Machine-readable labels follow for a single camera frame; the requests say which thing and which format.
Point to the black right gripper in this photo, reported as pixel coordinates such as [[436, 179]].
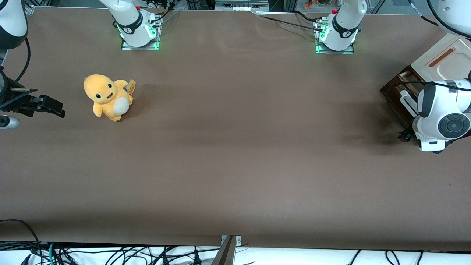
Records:
[[14, 102]]

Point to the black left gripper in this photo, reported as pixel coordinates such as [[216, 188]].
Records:
[[402, 138]]

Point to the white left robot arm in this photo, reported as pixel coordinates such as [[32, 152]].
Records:
[[441, 110]]

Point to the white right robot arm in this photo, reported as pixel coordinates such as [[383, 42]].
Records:
[[132, 25]]

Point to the yellow plush toy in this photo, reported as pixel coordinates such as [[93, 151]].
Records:
[[106, 97]]

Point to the orange background toy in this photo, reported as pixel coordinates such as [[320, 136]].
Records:
[[308, 4]]

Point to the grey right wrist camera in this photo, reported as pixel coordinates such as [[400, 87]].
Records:
[[8, 122]]

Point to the metal corner bracket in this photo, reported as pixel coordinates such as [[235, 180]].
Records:
[[29, 9]]

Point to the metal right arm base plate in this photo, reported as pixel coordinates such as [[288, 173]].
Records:
[[140, 46]]

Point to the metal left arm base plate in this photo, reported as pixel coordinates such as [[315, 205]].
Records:
[[333, 50]]

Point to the aluminium frame with sockets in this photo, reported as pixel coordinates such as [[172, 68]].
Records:
[[241, 5]]

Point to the metal table edge bracket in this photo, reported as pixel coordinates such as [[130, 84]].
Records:
[[226, 250]]

